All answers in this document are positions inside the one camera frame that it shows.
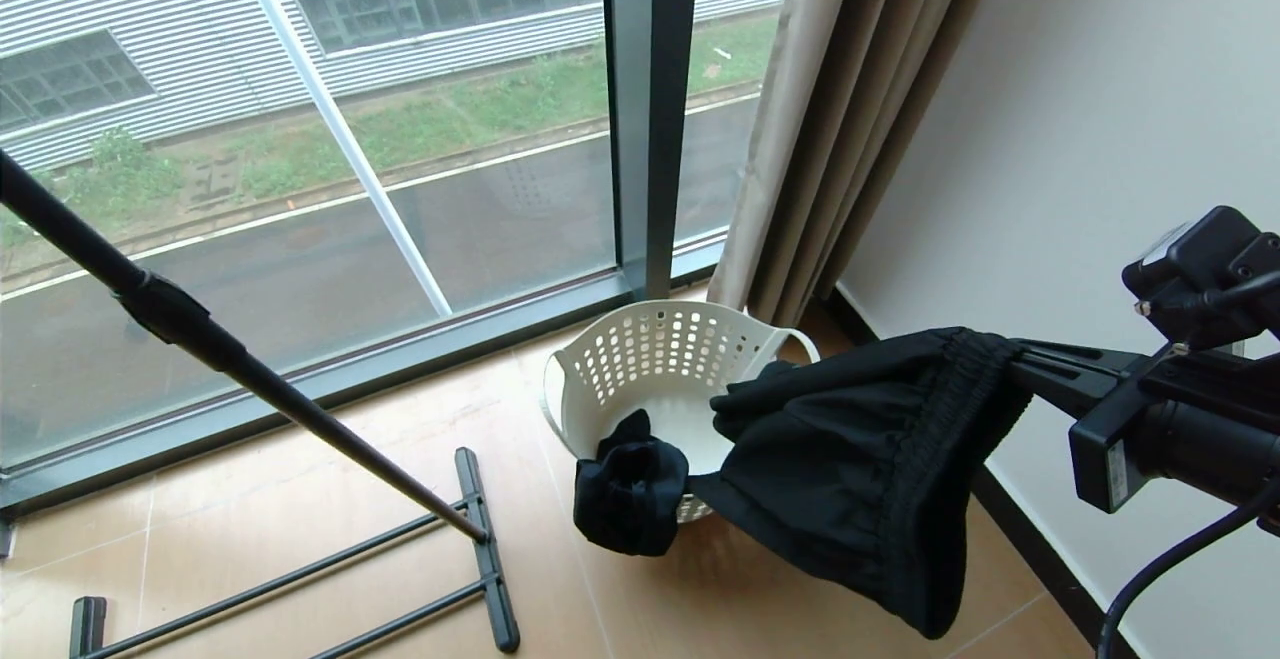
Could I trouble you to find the beige curtain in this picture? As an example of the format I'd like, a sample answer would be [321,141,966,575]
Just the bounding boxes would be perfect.
[706,0,1013,330]

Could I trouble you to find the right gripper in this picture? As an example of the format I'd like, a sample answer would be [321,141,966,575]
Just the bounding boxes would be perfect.
[1010,339,1280,515]

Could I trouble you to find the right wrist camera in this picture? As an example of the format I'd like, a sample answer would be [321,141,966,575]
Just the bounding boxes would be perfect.
[1122,205,1280,350]

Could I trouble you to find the black garment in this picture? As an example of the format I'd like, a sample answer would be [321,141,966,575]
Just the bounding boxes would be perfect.
[573,409,691,557]

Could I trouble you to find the white laundry basket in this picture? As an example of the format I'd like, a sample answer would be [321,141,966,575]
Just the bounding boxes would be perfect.
[541,299,821,525]

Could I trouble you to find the black shorts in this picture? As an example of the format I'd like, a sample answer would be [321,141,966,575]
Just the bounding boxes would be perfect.
[688,327,1036,640]

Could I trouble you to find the window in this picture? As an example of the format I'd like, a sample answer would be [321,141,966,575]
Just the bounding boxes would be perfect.
[0,0,801,515]

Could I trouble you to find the black clothes rack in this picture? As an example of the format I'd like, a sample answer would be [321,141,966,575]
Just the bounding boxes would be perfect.
[0,151,521,659]

